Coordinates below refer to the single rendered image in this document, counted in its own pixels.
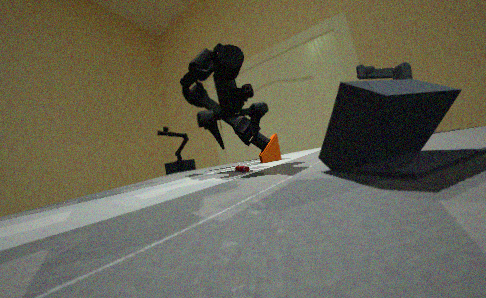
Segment red peg with white band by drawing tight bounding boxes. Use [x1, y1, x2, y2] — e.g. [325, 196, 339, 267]
[235, 166, 250, 172]

